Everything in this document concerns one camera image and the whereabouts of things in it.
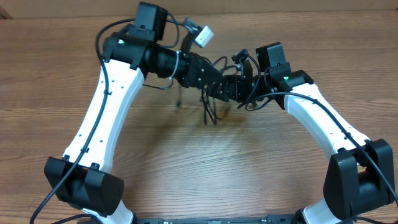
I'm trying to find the black USB cable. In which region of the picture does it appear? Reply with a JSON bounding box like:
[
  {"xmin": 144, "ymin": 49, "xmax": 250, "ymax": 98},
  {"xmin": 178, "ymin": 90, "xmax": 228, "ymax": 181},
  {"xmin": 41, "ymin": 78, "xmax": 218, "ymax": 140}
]
[{"xmin": 175, "ymin": 55, "xmax": 242, "ymax": 127}]

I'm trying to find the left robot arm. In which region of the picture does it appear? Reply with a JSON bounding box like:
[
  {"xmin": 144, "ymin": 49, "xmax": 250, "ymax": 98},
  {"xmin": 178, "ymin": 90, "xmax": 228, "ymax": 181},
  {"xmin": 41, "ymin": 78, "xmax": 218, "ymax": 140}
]
[{"xmin": 44, "ymin": 2, "xmax": 222, "ymax": 223}]

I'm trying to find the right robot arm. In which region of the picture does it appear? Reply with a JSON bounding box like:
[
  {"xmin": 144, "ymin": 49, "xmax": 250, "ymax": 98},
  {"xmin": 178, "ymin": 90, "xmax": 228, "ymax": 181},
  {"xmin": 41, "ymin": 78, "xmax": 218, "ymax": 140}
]
[{"xmin": 206, "ymin": 42, "xmax": 397, "ymax": 223}]

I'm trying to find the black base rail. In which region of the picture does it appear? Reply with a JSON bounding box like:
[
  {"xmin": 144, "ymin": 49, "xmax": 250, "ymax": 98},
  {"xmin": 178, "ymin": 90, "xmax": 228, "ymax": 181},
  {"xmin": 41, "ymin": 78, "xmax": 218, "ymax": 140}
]
[{"xmin": 131, "ymin": 214, "xmax": 305, "ymax": 224}]

